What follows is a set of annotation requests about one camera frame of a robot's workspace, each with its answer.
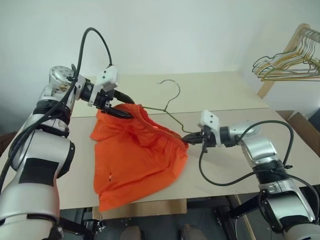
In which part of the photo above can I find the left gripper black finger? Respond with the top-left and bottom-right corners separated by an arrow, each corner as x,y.
105,105 -> 134,120
113,90 -> 135,104

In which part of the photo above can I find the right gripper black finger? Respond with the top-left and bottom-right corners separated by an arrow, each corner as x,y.
182,132 -> 203,140
183,137 -> 203,145

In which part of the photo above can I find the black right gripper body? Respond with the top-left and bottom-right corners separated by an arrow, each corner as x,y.
198,125 -> 218,149

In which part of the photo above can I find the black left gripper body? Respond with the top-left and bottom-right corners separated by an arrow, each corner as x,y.
95,88 -> 116,113

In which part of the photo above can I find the olive wire clothes hanger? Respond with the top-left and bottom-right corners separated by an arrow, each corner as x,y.
141,79 -> 191,137

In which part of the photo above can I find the orange shirt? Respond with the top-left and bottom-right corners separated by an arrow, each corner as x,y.
89,103 -> 190,213

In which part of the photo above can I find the light wooden clothes rack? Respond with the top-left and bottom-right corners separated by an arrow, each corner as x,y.
256,22 -> 320,99

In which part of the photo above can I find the light wooden slat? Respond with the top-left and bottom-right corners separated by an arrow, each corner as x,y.
233,194 -> 254,240

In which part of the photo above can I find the brown cardboard box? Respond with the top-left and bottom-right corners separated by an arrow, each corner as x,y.
276,109 -> 320,159

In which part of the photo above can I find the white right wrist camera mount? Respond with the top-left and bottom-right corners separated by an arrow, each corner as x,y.
198,108 -> 223,148

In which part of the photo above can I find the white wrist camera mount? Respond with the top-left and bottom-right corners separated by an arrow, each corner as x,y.
198,108 -> 223,148
88,64 -> 120,109

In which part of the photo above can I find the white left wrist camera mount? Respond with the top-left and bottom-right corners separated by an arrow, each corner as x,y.
88,64 -> 120,109

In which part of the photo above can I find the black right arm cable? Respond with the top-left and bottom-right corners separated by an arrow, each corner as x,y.
198,120 -> 294,186

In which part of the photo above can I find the bunch of wire hangers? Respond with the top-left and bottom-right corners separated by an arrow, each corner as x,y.
252,29 -> 320,76

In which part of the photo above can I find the gold wire hanger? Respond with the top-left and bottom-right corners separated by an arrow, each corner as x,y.
254,30 -> 320,79
258,31 -> 320,83

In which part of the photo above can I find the black metal table frame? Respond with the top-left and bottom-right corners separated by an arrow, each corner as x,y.
57,193 -> 264,240

